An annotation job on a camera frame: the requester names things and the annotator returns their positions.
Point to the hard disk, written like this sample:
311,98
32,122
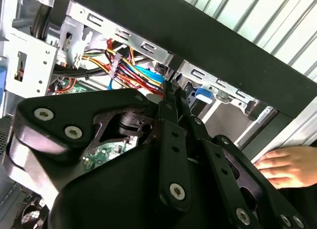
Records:
204,95

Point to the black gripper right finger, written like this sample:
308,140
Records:
215,159

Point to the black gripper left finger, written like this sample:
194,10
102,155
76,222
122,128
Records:
79,106

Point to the person bare hand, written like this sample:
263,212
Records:
292,167

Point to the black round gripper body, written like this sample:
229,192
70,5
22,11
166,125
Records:
111,196

